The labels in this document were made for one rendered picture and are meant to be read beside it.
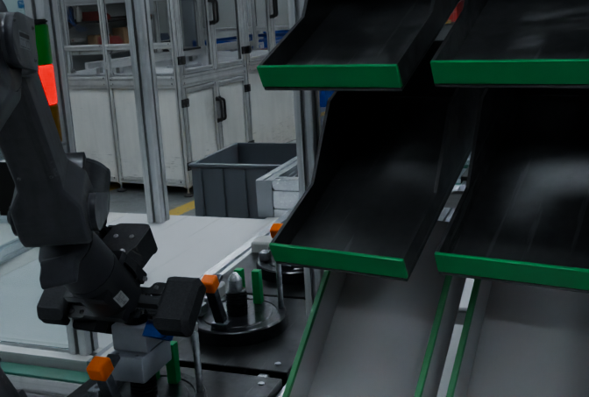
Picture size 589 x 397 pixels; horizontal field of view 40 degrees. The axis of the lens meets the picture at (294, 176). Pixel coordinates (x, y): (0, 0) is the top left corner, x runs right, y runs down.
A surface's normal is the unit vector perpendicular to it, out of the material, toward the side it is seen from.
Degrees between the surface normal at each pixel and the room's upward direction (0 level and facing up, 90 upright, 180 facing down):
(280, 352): 0
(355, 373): 45
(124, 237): 20
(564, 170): 25
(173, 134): 90
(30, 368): 0
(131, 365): 90
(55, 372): 0
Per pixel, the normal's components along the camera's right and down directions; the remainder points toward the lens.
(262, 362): -0.06, -0.97
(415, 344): -0.40, -0.54
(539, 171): -0.27, -0.79
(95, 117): -0.47, 0.22
